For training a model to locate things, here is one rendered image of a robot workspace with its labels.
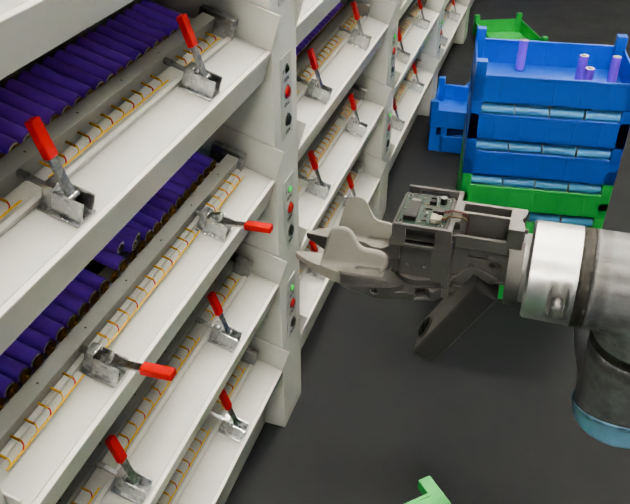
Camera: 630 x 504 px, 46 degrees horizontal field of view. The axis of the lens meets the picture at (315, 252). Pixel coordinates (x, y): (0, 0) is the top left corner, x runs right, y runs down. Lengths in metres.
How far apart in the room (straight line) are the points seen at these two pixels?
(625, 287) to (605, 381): 0.11
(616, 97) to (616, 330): 0.89
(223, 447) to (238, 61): 0.59
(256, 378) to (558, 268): 0.75
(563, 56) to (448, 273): 1.06
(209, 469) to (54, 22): 0.76
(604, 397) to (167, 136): 0.50
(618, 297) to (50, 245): 0.47
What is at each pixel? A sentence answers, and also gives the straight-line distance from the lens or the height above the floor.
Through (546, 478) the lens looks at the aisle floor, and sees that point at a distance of 1.42.
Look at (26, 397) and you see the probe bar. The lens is 0.75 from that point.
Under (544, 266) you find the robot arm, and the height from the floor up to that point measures 0.71.
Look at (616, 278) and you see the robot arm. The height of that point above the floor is 0.71.
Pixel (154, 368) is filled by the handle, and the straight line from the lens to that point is 0.75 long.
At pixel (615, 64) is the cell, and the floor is 0.54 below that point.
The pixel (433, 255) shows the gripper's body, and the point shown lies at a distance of 0.67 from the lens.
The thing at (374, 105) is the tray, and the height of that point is 0.35.
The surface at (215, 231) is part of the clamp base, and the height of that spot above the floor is 0.55.
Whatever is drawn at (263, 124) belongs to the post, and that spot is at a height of 0.62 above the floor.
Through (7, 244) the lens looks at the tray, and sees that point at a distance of 0.65.
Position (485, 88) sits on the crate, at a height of 0.51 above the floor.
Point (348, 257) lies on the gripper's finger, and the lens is 0.70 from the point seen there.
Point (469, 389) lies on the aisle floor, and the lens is 1.53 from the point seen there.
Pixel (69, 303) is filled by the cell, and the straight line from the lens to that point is 0.83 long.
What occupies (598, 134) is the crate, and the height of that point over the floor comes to 0.43.
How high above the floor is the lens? 1.09
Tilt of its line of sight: 36 degrees down
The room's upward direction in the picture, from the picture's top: straight up
